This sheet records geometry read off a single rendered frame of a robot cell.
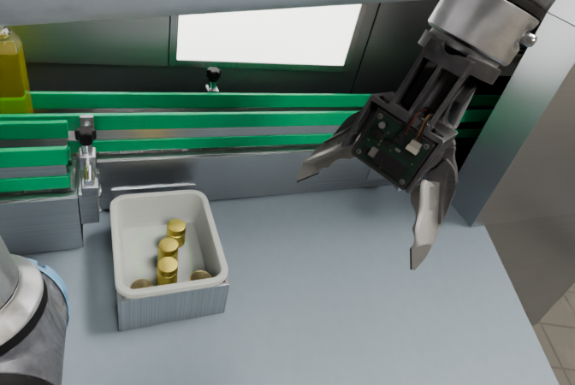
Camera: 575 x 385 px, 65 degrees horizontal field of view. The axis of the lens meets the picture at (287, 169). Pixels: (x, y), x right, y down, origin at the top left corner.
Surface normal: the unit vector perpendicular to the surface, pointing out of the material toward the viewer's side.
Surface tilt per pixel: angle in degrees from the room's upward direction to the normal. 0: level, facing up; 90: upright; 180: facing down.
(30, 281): 36
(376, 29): 90
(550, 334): 0
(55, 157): 90
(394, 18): 90
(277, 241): 0
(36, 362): 46
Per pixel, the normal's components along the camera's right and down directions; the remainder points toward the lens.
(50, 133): 0.33, 0.63
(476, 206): -0.92, 0.06
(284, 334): 0.20, -0.77
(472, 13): -0.56, 0.11
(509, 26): 0.07, 0.49
